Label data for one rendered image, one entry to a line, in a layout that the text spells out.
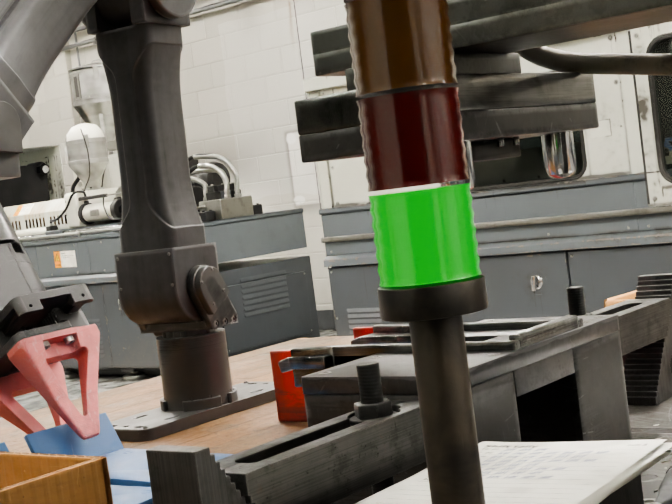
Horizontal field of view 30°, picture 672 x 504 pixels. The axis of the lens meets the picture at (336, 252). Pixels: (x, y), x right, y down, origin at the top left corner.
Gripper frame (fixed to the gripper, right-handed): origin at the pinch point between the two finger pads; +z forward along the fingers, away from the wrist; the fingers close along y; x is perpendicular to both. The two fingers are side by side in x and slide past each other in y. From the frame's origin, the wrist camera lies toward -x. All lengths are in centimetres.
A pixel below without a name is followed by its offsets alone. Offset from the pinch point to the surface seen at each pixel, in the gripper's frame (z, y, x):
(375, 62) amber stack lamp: 5, 48, -18
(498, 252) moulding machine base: -101, -242, 461
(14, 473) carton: 5.0, 13.2, -14.8
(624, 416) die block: 18.1, 27.5, 17.8
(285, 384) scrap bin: 0.9, -0.4, 21.8
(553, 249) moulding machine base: -85, -215, 460
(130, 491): 7.3, 9.9, -5.8
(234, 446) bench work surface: 4.3, -0.6, 13.6
